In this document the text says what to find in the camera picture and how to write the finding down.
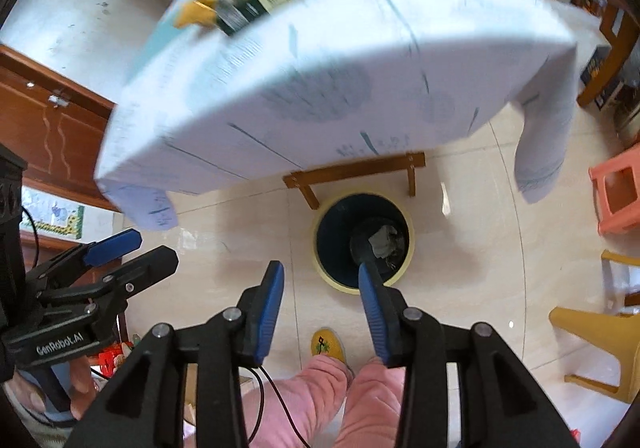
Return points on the orange plastic stool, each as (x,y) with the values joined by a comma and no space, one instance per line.
(612,223)

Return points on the person's left hand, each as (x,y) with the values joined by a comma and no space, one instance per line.
(80,385)

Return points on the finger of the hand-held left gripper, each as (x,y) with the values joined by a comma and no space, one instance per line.
(147,268)
(115,245)

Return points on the red packet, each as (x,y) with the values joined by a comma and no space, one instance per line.
(112,358)

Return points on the cartoon printed box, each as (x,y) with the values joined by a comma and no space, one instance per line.
(55,218)

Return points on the wooden table frame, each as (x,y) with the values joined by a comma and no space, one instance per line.
(350,170)

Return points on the person's leg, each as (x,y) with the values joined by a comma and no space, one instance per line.
(375,403)
(300,403)

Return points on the person's left leg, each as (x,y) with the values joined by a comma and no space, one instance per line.
(300,403)

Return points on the yellow snack packet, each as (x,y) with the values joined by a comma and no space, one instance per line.
(192,13)

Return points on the grey crumpled paper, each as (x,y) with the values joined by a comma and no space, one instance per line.
(385,240)

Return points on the yellow left slipper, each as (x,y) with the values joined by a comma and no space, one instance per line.
(327,345)

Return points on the dark printed carton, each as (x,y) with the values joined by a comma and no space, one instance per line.
(595,65)

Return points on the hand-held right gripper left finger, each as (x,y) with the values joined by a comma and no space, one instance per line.
(267,315)

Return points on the wooden chair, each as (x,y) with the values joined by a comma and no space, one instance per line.
(612,28)

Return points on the wooden cabinet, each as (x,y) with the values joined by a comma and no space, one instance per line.
(40,128)

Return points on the white printed tablecloth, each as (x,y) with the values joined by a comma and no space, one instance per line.
(325,53)

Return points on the yellow rimmed trash bin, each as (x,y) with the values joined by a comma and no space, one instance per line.
(335,238)

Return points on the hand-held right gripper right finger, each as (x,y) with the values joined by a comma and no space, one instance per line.
(372,315)

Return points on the person's right leg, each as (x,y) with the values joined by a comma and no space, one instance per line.
(375,403)

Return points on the yellow plastic chair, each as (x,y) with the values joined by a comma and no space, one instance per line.
(595,328)

